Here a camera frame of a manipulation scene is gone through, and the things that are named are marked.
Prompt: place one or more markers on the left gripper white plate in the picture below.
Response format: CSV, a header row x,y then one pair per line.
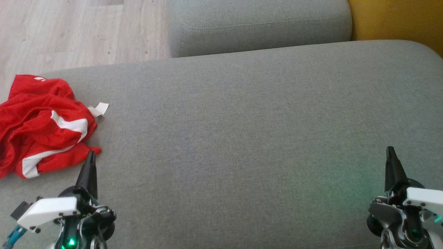
x,y
48,209

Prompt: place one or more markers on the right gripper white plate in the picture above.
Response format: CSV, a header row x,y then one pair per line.
x,y
422,200

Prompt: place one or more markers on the red shorts white stripe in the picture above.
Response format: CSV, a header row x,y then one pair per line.
x,y
41,145

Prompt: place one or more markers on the yellow cushion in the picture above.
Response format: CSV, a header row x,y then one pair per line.
x,y
398,20

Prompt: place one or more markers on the grey fabric sofa seat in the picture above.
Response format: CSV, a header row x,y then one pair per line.
x,y
242,138

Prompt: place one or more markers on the grey sofa cushion section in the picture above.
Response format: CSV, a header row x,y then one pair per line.
x,y
259,24

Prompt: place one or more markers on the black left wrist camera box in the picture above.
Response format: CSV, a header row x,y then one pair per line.
x,y
20,210

